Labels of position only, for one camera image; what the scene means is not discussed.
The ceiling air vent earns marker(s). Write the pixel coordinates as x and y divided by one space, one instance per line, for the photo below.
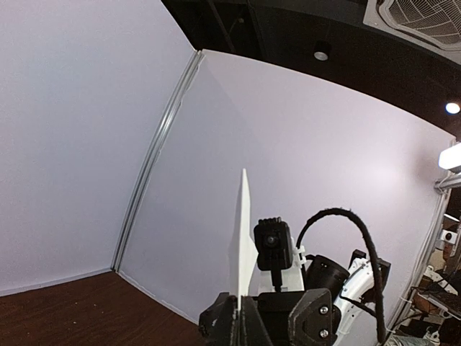
436 22

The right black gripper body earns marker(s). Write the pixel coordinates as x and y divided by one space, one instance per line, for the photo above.
298 317

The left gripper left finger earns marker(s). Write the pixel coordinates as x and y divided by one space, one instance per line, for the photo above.
218 324

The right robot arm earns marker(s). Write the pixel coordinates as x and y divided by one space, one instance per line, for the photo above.
353 290

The ceiling spot lamp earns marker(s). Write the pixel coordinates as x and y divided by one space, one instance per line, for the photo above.
322 50

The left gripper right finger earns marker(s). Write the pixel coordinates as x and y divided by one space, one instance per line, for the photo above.
252 329

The bright ceiling lamp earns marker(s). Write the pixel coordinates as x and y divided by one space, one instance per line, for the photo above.
453 108

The white letter paper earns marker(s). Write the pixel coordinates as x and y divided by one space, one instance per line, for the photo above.
242 253

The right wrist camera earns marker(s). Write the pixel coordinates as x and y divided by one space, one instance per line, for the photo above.
274 246

